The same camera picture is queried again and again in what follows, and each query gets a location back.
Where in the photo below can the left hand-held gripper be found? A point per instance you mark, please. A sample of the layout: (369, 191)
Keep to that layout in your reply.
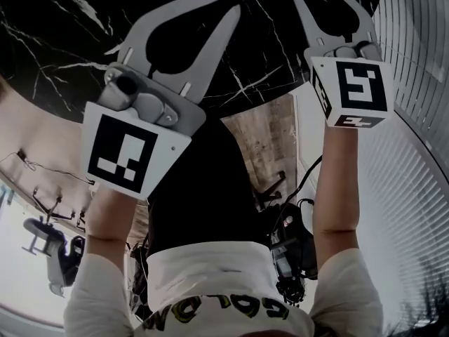
(121, 153)

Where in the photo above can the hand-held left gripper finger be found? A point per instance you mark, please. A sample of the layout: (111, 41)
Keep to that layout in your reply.
(210, 58)
(140, 33)

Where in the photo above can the grey office chair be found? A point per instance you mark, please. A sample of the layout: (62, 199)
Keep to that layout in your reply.
(52, 251)

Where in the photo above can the white printed t-shirt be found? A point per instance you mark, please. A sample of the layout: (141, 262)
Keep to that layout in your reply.
(210, 279)

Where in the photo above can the white window blinds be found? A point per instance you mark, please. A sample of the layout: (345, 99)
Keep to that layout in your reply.
(410, 153)

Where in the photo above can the person's right forearm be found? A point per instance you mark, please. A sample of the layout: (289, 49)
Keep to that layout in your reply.
(336, 188)

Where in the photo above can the black trousers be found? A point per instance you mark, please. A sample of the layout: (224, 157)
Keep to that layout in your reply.
(207, 188)

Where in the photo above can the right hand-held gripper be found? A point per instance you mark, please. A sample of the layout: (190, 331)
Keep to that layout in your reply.
(358, 86)

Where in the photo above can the black chair base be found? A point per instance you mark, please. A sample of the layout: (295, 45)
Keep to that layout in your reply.
(271, 190)

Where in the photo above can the person's left forearm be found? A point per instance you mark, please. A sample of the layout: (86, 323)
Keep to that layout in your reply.
(112, 216)

